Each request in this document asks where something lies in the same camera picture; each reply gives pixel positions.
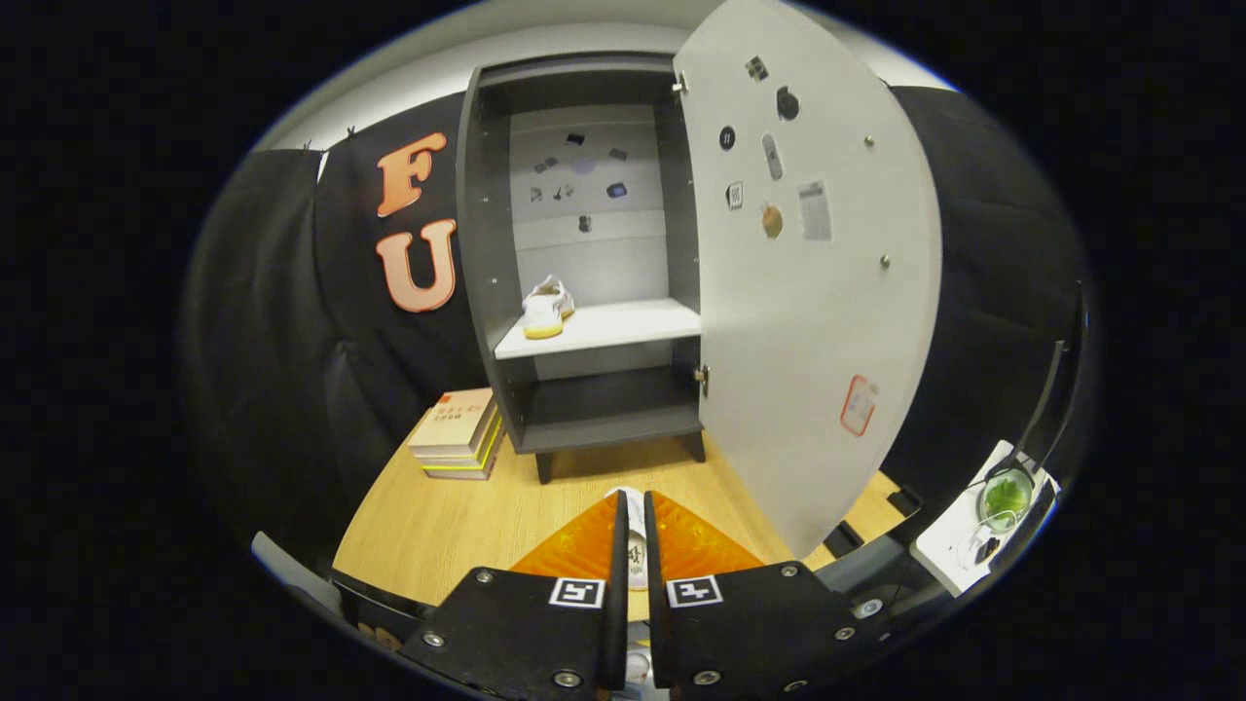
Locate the white shoe with striped side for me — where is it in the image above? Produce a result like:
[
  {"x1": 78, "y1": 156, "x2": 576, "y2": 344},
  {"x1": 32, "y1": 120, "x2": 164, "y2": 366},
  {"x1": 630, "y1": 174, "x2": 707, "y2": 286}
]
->
[{"x1": 522, "y1": 275, "x2": 576, "y2": 340}]

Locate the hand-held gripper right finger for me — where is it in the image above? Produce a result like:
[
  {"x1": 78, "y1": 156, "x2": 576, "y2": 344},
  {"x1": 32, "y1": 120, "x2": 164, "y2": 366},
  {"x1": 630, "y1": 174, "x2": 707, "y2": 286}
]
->
[{"x1": 641, "y1": 490, "x2": 882, "y2": 700}]

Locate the white side table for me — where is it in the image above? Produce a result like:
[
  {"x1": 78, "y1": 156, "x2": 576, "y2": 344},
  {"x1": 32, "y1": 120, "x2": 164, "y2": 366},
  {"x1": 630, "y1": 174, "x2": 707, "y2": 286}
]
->
[{"x1": 910, "y1": 440, "x2": 1060, "y2": 597}]

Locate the plain white canvas shoe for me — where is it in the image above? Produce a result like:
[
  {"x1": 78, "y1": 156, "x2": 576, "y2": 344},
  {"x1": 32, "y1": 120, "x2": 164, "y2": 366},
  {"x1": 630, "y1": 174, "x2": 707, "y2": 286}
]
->
[{"x1": 605, "y1": 486, "x2": 655, "y2": 694}]

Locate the black backdrop cloth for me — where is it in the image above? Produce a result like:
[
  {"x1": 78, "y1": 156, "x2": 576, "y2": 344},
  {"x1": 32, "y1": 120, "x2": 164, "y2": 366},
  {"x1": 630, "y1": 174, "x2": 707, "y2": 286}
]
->
[{"x1": 180, "y1": 88, "x2": 1086, "y2": 575}]

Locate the yellow-edged book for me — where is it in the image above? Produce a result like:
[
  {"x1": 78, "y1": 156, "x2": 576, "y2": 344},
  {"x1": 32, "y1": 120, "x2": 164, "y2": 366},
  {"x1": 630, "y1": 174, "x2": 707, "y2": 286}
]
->
[{"x1": 421, "y1": 414, "x2": 505, "y2": 481}]

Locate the green round object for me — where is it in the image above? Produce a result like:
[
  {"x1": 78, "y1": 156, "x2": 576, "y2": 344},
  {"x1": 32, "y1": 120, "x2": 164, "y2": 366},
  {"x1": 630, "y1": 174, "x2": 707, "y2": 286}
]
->
[{"x1": 978, "y1": 467, "x2": 1035, "y2": 532}]

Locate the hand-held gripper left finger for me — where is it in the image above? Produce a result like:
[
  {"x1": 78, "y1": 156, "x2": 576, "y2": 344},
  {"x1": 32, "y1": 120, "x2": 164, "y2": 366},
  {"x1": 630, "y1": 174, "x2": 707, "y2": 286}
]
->
[{"x1": 399, "y1": 490, "x2": 631, "y2": 701}]

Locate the beige book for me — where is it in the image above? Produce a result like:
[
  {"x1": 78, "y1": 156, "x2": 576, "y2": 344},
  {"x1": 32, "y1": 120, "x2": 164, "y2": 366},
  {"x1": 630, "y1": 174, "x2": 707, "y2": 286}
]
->
[{"x1": 407, "y1": 387, "x2": 499, "y2": 461}]

